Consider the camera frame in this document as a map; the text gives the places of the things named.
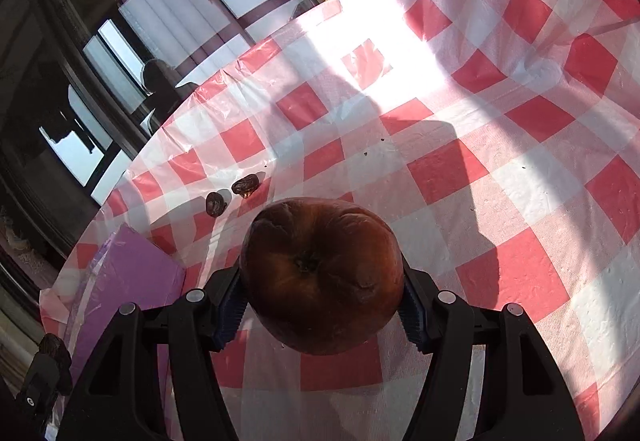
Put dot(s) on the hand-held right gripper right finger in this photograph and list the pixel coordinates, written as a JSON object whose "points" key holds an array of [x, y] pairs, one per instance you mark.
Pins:
{"points": [[414, 316]]}

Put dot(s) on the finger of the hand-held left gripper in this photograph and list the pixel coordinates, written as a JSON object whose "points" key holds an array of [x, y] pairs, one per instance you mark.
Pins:
{"points": [[37, 393]]}

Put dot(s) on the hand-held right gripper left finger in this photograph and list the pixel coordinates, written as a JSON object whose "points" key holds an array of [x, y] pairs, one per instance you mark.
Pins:
{"points": [[230, 316]]}

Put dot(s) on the dark red apple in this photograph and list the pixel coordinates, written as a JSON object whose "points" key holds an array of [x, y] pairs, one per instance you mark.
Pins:
{"points": [[320, 271]]}

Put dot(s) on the purple cardboard box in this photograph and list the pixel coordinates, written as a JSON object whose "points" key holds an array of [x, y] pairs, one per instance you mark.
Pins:
{"points": [[130, 281]]}

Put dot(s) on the red white checkered plastic tablecloth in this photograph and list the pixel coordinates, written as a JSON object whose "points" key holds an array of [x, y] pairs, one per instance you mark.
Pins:
{"points": [[450, 146]]}

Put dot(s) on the dark window frame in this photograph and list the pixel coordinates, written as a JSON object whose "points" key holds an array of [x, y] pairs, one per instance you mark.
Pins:
{"points": [[55, 71]]}

